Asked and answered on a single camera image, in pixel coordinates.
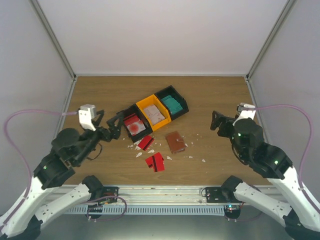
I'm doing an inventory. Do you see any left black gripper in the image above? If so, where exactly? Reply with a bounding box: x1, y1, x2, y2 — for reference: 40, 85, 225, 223
75, 109, 125, 164

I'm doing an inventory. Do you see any red credit card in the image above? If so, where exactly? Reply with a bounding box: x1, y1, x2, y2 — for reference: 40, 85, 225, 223
137, 135, 155, 151

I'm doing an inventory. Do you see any brown leather card holder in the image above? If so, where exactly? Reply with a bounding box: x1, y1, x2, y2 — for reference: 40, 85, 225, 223
165, 131, 186, 154

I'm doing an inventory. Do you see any yellow card bin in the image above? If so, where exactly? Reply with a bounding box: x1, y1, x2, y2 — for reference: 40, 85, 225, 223
136, 94, 172, 132

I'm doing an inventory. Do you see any red black-striped card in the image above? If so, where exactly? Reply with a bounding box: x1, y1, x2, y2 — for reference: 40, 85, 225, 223
152, 152, 165, 172
145, 155, 158, 172

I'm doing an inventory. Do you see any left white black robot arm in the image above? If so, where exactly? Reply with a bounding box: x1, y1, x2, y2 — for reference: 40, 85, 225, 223
0, 104, 124, 240

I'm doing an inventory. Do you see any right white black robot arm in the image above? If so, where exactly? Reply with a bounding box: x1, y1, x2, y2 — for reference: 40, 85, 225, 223
210, 110, 320, 240

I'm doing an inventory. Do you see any red white card stack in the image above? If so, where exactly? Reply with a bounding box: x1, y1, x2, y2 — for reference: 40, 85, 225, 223
124, 114, 146, 136

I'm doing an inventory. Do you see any teal card stack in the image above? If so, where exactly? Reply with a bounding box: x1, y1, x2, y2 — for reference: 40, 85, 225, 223
161, 95, 183, 115

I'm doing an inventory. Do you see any white pink card stack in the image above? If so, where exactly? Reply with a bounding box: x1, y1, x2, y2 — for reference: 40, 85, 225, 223
143, 104, 165, 125

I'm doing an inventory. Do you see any white debris pile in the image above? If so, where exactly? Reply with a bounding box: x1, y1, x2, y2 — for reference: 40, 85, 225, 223
121, 138, 161, 158

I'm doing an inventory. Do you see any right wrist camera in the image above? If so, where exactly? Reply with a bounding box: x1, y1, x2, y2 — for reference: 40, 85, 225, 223
232, 102, 256, 126

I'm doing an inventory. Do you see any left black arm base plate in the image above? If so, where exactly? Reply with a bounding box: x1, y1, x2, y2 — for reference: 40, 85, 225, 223
89, 186, 119, 205

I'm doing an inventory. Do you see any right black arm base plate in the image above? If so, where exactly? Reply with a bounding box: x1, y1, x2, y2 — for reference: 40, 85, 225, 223
200, 186, 241, 204

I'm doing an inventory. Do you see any aluminium mounting rail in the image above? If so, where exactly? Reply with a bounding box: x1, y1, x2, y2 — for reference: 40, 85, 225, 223
47, 183, 288, 205

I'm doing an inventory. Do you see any grey slotted cable duct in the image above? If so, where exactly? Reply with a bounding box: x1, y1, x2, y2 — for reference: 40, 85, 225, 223
66, 204, 225, 216

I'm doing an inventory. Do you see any right aluminium frame post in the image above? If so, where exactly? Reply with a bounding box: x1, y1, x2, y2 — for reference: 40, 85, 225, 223
245, 0, 298, 81

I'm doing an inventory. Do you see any aluminium frame post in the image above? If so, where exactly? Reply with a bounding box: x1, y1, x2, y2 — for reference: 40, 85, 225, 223
245, 0, 298, 81
29, 0, 77, 81

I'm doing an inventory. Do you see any left aluminium frame post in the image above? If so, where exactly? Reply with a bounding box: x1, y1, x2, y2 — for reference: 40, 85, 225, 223
29, 0, 77, 81

